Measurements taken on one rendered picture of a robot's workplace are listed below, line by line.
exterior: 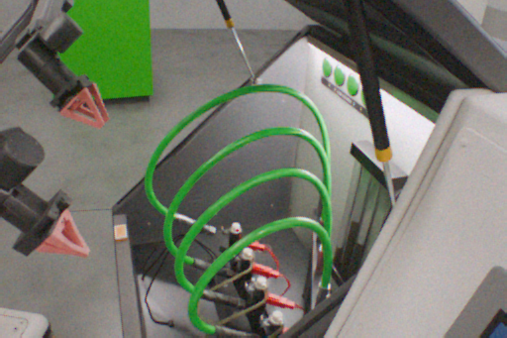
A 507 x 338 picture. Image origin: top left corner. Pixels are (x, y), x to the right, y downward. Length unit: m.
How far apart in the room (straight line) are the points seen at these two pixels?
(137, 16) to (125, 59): 0.43
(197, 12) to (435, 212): 6.96
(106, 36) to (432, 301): 3.82
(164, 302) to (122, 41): 3.23
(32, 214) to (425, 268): 0.53
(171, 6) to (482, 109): 6.94
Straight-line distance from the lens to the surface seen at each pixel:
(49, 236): 0.67
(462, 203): 0.44
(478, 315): 0.43
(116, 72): 4.17
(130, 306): 0.97
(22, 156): 0.62
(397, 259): 0.50
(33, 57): 0.86
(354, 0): 0.38
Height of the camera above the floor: 1.68
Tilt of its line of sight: 29 degrees down
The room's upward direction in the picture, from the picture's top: 4 degrees clockwise
